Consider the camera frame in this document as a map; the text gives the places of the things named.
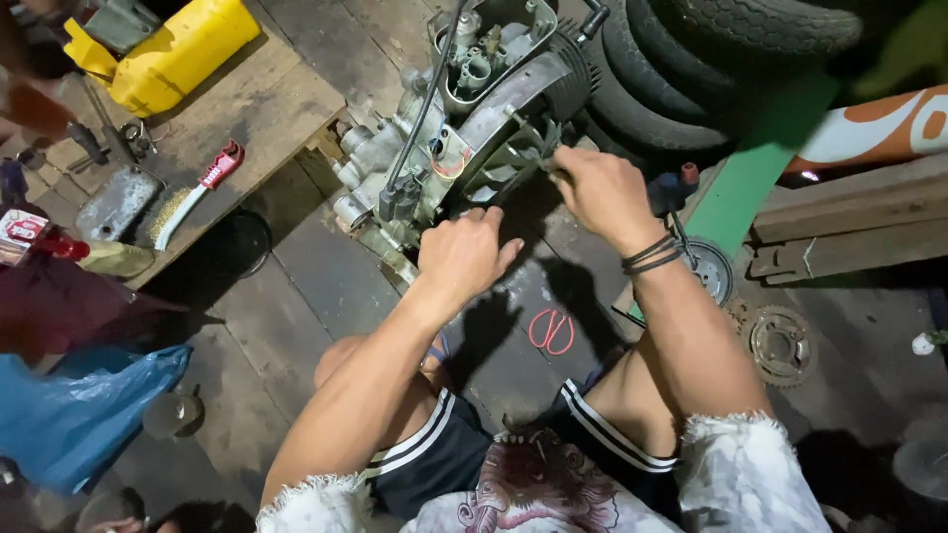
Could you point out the wooden work board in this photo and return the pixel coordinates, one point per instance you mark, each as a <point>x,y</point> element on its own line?
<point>252,111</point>

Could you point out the pile of wooden planks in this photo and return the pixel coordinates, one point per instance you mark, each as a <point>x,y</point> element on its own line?
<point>852,222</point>

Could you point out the grey metal cover plate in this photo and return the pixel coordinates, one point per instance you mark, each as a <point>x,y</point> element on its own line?
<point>118,203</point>

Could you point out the person's left hand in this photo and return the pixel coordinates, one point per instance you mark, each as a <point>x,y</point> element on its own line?
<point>463,255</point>

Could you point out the clear drinking glass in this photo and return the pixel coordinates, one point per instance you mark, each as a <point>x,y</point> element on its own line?
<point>172,414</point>

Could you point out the dark hand tools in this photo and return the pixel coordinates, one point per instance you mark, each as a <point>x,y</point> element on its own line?
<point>111,144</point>

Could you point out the black striped shorts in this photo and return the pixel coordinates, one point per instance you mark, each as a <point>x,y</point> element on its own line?
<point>437,459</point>

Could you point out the black wrist bands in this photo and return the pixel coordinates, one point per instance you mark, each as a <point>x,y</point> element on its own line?
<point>652,255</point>

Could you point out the person's right hand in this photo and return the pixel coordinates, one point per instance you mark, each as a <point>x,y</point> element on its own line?
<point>607,196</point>

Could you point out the grey motorcycle engine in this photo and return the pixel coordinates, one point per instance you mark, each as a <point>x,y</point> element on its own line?
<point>459,111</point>

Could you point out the orange and white tube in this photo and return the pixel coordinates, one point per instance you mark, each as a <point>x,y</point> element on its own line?
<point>874,129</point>

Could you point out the grey metal pliers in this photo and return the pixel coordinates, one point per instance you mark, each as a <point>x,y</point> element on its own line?
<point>544,164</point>

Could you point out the white printed shirt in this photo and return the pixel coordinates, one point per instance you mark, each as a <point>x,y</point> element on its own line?
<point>740,481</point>

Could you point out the red and white packet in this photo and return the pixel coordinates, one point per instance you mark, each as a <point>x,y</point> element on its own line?
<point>21,233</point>

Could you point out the yellow plastic jerry can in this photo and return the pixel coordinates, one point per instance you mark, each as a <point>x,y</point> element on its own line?
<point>178,55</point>

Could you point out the black round pan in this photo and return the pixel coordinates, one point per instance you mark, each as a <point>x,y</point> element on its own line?
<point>241,244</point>

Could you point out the green painted post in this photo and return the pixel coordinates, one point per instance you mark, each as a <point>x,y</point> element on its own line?
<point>755,170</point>

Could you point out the dark red cloth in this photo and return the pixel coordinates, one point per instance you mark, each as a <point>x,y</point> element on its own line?
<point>67,303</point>

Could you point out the person's right fingers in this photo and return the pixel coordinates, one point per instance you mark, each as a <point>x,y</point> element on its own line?
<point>566,166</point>

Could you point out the yellowish oil bottle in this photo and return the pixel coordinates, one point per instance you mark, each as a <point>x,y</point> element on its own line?
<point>118,259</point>

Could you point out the small red bottle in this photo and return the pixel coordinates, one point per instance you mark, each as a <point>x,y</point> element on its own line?
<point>65,246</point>

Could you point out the blue plastic bag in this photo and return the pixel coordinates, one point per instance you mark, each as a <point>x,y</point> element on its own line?
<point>74,422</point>

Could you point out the stack of black tyres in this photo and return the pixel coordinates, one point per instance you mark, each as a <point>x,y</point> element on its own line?
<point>666,81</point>

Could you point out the small white object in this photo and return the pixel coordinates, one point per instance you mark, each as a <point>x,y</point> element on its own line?
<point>923,344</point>

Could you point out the small grey metal wheel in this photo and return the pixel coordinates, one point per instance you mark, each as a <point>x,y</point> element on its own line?
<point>709,272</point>

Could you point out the red and blue screwdriver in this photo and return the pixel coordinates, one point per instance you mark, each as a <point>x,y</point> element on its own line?
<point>675,186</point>

